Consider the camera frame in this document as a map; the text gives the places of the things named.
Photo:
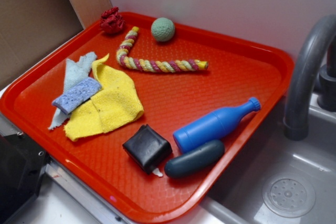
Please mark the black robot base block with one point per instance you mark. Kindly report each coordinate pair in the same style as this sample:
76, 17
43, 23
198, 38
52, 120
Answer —
23, 164

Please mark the green textured ball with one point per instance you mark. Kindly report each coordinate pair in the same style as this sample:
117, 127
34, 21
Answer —
163, 29

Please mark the red crumpled paper ball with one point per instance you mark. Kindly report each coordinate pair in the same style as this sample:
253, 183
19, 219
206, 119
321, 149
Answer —
111, 21

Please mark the red plastic tray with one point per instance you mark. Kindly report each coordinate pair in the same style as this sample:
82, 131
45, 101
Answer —
237, 70

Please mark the yellow cloth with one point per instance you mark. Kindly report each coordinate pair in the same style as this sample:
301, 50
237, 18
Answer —
114, 106

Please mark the blue plastic bottle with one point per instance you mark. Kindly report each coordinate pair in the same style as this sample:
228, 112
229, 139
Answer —
213, 126

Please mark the black folded rubber block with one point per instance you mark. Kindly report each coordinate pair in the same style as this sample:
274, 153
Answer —
147, 148

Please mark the dark teal oblong toy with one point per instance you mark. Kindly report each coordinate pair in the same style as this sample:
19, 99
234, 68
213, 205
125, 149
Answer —
195, 160

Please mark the blue sponge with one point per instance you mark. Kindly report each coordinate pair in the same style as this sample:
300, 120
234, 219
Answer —
77, 95

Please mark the light blue cloth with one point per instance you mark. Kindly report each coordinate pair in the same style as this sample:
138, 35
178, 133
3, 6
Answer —
75, 72

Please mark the grey faucet spout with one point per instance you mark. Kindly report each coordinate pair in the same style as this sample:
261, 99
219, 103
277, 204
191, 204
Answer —
312, 56

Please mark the grey plastic sink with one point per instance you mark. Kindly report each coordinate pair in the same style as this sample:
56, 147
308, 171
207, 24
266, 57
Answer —
237, 195

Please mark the round sink drain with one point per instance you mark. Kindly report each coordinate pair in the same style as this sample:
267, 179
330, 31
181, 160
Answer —
288, 195

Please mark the brown cardboard panel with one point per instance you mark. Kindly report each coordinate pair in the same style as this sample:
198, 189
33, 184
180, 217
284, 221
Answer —
31, 29

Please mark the multicolour twisted rope toy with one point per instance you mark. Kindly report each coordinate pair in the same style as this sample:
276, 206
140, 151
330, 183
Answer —
153, 66

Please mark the dark faucet handle base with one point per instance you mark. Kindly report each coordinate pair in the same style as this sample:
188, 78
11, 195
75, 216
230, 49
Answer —
326, 100

